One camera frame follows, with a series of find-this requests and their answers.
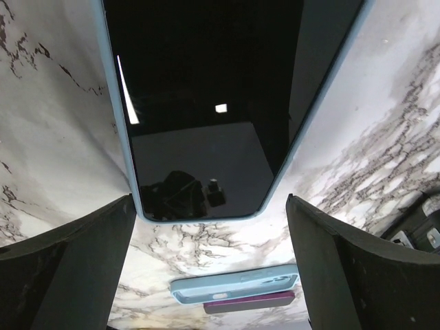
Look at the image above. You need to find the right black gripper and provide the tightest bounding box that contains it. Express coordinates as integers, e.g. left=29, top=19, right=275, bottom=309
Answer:
left=380, top=192, right=439, bottom=254

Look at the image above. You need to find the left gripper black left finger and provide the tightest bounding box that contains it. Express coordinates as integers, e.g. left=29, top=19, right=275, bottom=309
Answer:
left=1, top=195, right=136, bottom=329

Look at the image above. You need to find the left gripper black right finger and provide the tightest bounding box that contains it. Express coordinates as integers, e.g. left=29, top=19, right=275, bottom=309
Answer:
left=286, top=195, right=439, bottom=329

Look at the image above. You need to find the black smartphone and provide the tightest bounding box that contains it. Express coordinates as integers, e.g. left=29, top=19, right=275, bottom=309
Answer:
left=203, top=291, right=296, bottom=315
left=102, top=0, right=365, bottom=221

